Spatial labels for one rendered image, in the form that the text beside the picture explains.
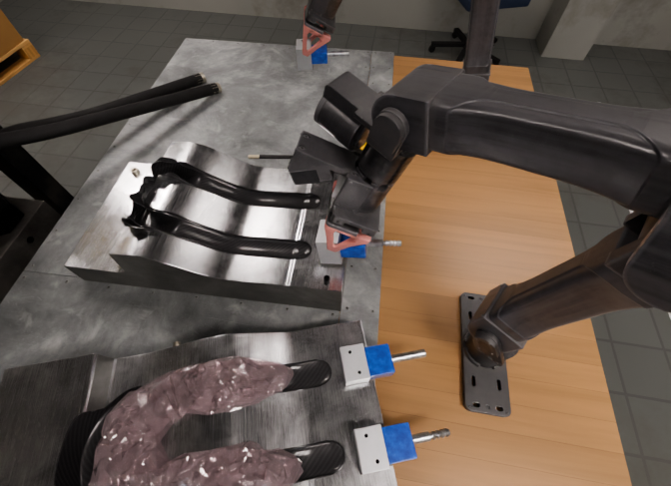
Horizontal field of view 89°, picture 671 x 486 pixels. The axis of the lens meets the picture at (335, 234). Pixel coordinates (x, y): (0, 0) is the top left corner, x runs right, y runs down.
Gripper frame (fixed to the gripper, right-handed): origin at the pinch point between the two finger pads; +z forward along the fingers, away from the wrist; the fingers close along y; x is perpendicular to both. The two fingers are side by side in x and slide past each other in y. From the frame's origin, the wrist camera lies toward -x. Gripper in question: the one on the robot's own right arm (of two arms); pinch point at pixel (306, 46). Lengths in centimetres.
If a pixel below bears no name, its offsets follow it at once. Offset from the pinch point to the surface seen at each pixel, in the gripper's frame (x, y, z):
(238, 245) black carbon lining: -7, 54, 11
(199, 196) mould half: -15.1, 45.2, 11.3
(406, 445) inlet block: 17, 85, 0
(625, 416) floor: 143, 76, 31
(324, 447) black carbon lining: 8, 84, 7
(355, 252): 8, 59, -3
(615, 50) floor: 241, -167, -23
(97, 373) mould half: -22, 75, 17
